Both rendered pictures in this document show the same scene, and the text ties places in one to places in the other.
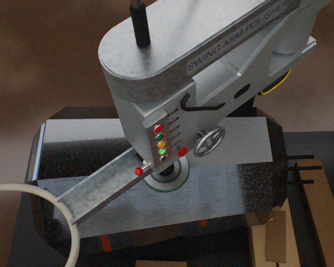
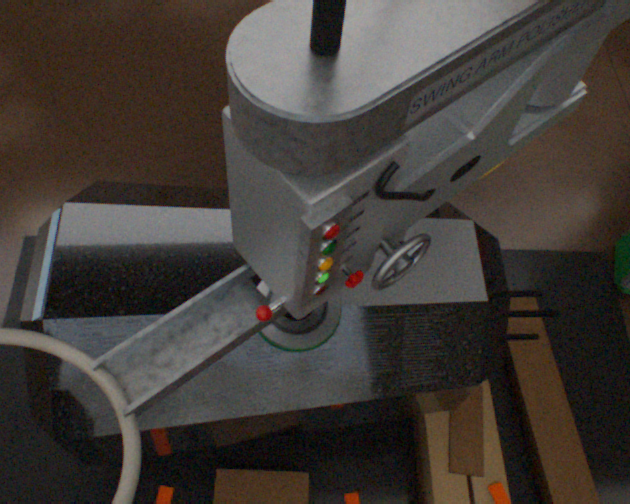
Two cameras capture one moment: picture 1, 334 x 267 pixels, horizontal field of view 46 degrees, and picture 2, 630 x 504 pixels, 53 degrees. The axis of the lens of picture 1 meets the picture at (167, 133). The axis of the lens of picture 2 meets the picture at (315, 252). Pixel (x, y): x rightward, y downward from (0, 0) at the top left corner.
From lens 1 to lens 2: 0.32 m
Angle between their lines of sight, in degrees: 8
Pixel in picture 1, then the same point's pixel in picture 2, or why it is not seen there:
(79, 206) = (138, 378)
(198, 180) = (352, 331)
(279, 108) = (465, 208)
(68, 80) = (94, 134)
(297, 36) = (567, 73)
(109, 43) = (250, 41)
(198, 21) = (435, 13)
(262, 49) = (521, 88)
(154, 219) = (267, 399)
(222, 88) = (441, 159)
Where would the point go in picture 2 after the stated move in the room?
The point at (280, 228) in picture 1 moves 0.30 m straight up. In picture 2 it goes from (474, 415) to (504, 389)
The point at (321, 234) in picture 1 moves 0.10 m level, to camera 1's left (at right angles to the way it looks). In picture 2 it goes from (536, 426) to (509, 430)
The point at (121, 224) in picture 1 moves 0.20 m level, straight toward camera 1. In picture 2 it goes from (203, 409) to (241, 478)
